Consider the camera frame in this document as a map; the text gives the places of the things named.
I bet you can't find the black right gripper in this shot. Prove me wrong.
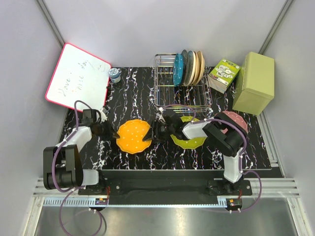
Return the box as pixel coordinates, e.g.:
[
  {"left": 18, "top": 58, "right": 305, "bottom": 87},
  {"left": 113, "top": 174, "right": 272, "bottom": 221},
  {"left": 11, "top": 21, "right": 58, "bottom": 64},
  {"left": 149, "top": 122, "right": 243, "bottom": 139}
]
[{"left": 142, "top": 119, "right": 174, "bottom": 144}]

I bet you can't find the pink framed whiteboard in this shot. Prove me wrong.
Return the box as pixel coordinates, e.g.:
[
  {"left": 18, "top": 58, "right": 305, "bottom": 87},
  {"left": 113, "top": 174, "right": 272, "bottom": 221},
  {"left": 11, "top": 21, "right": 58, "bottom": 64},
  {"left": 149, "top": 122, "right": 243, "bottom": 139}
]
[{"left": 45, "top": 43, "right": 111, "bottom": 109}]

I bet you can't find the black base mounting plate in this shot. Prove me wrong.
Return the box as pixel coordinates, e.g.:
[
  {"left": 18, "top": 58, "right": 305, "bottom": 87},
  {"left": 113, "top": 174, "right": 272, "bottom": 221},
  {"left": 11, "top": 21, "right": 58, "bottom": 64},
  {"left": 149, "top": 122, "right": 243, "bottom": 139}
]
[{"left": 79, "top": 170, "right": 252, "bottom": 207}]

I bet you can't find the light green metal tin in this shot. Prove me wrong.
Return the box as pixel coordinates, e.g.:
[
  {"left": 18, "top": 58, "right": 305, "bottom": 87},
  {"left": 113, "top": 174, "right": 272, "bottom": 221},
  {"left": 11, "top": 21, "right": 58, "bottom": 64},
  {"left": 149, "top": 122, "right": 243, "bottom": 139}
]
[{"left": 232, "top": 52, "right": 275, "bottom": 116}]

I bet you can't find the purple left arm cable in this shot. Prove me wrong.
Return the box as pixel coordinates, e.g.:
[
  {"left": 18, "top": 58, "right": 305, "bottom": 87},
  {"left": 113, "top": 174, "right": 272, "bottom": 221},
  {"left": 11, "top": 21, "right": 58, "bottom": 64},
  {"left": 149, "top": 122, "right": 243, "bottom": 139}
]
[{"left": 52, "top": 100, "right": 108, "bottom": 236}]

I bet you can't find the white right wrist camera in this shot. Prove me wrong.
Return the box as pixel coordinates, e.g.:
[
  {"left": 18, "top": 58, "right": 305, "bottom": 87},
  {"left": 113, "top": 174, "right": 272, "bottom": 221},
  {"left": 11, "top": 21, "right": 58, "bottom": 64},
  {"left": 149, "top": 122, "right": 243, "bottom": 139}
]
[{"left": 157, "top": 107, "right": 165, "bottom": 123}]

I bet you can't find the orange polka dot plate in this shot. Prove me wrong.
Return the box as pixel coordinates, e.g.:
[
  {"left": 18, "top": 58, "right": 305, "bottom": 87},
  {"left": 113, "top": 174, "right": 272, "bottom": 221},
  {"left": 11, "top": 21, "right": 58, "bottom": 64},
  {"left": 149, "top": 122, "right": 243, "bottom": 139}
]
[{"left": 116, "top": 119, "right": 152, "bottom": 154}]

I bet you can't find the dark teal plate in rack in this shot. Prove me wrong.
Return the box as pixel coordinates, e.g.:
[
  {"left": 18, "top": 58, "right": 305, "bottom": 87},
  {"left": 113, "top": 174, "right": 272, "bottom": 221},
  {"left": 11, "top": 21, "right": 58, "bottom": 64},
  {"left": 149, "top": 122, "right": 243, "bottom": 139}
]
[{"left": 180, "top": 49, "right": 188, "bottom": 86}]

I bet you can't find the small blue lidded jar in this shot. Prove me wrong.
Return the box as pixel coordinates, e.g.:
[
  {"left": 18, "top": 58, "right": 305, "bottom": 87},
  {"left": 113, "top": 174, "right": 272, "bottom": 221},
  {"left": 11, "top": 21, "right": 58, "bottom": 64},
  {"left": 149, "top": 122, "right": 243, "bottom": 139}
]
[{"left": 108, "top": 68, "right": 121, "bottom": 83}]

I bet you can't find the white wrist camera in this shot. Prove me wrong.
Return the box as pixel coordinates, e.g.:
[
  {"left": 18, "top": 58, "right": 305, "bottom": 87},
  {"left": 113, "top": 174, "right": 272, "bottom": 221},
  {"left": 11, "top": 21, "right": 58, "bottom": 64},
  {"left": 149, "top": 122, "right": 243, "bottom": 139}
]
[
  {"left": 99, "top": 106, "right": 108, "bottom": 122},
  {"left": 157, "top": 107, "right": 165, "bottom": 123}
]

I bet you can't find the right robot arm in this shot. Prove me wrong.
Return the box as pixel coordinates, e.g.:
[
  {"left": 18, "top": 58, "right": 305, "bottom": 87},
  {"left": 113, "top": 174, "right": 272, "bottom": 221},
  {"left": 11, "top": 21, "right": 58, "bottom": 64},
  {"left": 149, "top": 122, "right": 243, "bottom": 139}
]
[{"left": 143, "top": 111, "right": 248, "bottom": 195}]

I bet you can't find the green printed paper box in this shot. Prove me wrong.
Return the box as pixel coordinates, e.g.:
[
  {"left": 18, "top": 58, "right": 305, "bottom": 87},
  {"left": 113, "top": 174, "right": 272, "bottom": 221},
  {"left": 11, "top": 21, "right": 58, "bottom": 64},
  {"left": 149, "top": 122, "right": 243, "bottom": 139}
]
[{"left": 208, "top": 58, "right": 241, "bottom": 93}]

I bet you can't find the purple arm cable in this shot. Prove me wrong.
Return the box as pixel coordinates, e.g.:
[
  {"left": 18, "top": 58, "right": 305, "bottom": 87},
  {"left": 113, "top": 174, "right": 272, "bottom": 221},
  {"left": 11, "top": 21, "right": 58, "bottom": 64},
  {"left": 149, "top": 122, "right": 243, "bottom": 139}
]
[
  {"left": 52, "top": 100, "right": 108, "bottom": 236},
  {"left": 162, "top": 104, "right": 261, "bottom": 213}
]

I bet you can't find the pink polka dot plate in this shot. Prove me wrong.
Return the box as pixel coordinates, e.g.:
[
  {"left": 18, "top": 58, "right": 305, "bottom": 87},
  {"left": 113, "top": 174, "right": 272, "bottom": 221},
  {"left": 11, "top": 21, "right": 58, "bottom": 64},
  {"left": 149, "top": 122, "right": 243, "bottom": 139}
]
[{"left": 215, "top": 111, "right": 248, "bottom": 134}]

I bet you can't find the beige plate in rack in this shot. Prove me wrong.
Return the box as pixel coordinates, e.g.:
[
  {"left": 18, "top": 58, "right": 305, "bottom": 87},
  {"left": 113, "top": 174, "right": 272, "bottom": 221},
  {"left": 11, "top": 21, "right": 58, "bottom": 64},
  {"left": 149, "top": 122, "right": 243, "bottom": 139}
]
[{"left": 192, "top": 51, "right": 205, "bottom": 86}]

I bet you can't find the metal wire dish rack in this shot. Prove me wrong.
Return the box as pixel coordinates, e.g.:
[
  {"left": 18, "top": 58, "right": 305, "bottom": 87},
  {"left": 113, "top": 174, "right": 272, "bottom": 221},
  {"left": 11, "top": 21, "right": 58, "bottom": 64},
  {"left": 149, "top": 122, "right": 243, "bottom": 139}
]
[{"left": 154, "top": 53, "right": 212, "bottom": 115}]

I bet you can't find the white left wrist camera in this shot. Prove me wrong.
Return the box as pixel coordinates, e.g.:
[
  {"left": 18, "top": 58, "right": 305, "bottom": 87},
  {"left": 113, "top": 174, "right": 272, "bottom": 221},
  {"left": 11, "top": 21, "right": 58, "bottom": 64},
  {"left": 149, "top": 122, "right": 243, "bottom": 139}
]
[{"left": 99, "top": 106, "right": 108, "bottom": 122}]

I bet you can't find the cream plate in rack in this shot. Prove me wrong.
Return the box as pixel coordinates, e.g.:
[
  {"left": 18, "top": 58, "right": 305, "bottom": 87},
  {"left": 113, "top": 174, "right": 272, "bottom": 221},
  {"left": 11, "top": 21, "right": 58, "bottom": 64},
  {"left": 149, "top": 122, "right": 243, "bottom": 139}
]
[{"left": 188, "top": 50, "right": 200, "bottom": 86}]

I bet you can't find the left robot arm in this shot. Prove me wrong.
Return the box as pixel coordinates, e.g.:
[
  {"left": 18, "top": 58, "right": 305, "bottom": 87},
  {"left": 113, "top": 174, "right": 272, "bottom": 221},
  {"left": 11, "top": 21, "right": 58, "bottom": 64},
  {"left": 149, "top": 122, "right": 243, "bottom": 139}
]
[{"left": 43, "top": 108, "right": 120, "bottom": 195}]

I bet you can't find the lime green polka dot plate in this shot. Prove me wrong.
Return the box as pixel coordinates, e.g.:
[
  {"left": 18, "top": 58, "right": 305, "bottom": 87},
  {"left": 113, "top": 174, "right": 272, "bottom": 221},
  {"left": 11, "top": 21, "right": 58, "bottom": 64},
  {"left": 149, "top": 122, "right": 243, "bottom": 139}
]
[{"left": 171, "top": 116, "right": 207, "bottom": 149}]

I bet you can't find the teal grey plate in rack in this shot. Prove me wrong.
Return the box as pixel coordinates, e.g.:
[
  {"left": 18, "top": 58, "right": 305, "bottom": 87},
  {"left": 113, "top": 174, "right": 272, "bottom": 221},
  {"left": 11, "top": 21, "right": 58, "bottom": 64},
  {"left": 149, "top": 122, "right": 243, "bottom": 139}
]
[{"left": 184, "top": 50, "right": 195, "bottom": 86}]

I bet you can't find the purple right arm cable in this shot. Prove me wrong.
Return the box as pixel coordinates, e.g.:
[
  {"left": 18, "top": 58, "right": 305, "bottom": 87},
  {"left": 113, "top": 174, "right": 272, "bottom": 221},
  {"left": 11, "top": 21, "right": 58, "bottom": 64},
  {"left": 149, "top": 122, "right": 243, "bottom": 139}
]
[{"left": 162, "top": 104, "right": 261, "bottom": 213}]

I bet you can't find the blue polka dot plate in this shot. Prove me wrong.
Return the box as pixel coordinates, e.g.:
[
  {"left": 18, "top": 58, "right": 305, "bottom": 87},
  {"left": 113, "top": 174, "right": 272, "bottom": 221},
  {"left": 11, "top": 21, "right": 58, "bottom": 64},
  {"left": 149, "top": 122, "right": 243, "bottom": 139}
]
[{"left": 173, "top": 53, "right": 184, "bottom": 86}]

